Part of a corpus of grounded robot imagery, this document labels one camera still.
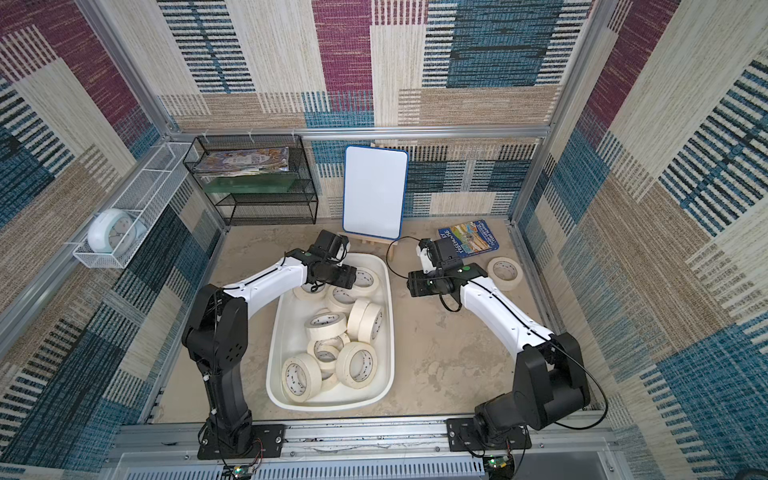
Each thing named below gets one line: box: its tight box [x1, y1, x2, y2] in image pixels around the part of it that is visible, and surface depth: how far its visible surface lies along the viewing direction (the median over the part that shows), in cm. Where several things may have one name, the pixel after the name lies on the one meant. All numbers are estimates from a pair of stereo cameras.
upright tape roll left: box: [347, 297, 370, 342], surface depth 85 cm
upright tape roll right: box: [358, 302, 383, 344], surface depth 84 cm
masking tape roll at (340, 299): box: [326, 285, 361, 314], surface depth 91 cm
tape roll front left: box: [281, 353, 322, 403], surface depth 79 cm
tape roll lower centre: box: [306, 333, 351, 371], surface depth 85 cm
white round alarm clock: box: [88, 208, 147, 255], surface depth 64 cm
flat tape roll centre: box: [304, 312, 347, 341], surface depth 84 cm
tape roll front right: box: [335, 341, 378, 389], surface depth 83 cm
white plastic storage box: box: [266, 253, 395, 412], surface depth 84 cm
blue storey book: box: [438, 219, 500, 258], surface depth 114 cm
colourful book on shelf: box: [194, 147, 290, 177], surface depth 82 cm
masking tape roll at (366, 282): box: [351, 267, 380, 297], surface depth 100 cm
